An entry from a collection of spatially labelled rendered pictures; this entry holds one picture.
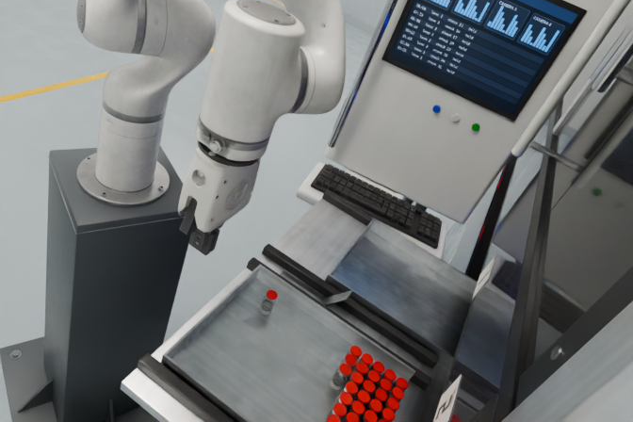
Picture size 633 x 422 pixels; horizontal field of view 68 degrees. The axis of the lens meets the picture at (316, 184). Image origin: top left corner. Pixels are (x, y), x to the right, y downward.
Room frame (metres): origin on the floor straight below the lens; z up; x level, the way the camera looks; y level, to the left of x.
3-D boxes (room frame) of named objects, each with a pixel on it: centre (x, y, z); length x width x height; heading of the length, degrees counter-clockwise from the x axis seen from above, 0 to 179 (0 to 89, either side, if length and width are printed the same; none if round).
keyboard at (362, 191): (1.19, -0.19, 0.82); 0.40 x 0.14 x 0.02; 84
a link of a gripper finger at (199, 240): (0.45, 0.12, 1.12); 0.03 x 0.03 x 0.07; 74
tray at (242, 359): (0.49, -0.09, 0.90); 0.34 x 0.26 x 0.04; 74
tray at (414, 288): (0.79, -0.29, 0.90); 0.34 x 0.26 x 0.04; 75
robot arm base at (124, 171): (0.79, 0.40, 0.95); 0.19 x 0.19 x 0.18
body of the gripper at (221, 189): (0.47, 0.11, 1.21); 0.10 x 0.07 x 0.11; 164
